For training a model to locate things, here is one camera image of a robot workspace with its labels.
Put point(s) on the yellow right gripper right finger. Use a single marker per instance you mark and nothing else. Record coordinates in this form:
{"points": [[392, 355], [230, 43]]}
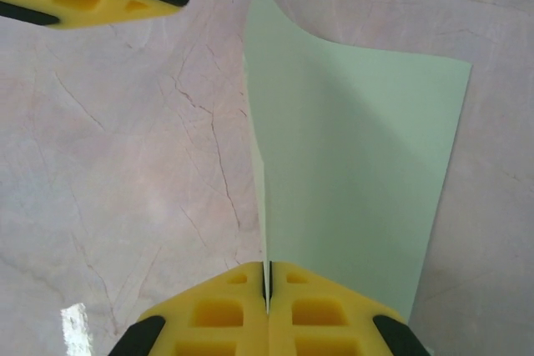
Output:
{"points": [[359, 331]]}

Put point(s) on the light green paper sheet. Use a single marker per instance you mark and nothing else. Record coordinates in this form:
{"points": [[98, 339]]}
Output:
{"points": [[354, 143]]}

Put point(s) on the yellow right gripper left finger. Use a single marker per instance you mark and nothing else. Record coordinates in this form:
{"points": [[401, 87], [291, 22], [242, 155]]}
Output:
{"points": [[179, 327]]}

